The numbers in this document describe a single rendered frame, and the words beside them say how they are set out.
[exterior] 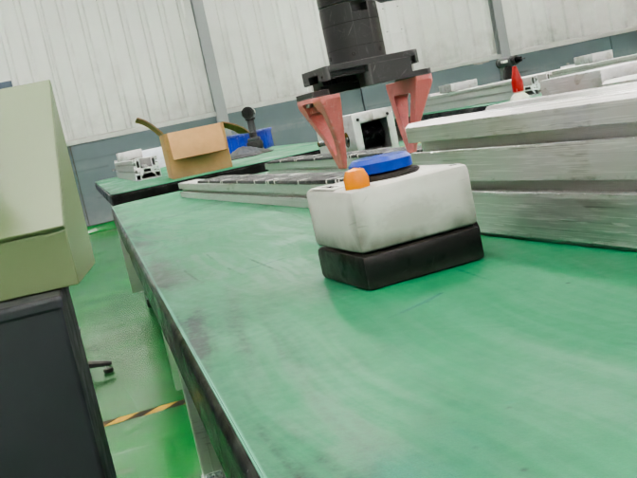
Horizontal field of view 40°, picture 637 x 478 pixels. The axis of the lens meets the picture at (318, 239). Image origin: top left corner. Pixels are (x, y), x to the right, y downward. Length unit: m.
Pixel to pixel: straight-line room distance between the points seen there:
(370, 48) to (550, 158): 0.36
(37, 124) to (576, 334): 0.67
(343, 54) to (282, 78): 11.16
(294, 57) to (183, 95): 1.60
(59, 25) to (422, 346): 11.49
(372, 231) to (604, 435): 0.27
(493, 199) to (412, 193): 0.10
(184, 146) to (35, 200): 2.03
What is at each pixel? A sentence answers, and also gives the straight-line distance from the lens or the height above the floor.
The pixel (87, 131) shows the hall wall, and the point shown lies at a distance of 11.71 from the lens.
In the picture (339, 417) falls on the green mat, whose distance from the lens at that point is 0.32.
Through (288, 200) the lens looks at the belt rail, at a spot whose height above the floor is 0.79.
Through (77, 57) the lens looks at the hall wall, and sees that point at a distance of 11.75.
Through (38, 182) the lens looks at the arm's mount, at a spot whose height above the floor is 0.88.
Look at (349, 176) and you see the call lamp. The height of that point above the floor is 0.85.
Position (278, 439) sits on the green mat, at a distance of 0.31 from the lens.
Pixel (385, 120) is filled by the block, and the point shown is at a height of 0.85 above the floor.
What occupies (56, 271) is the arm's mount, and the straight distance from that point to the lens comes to 0.83.
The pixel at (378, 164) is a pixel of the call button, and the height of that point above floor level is 0.85.
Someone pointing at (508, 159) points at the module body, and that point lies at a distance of 0.57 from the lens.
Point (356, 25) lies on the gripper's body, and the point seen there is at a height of 0.96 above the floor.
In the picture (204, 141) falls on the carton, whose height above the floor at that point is 0.88.
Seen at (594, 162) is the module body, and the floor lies 0.83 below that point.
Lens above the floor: 0.89
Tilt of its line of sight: 8 degrees down
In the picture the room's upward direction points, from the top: 12 degrees counter-clockwise
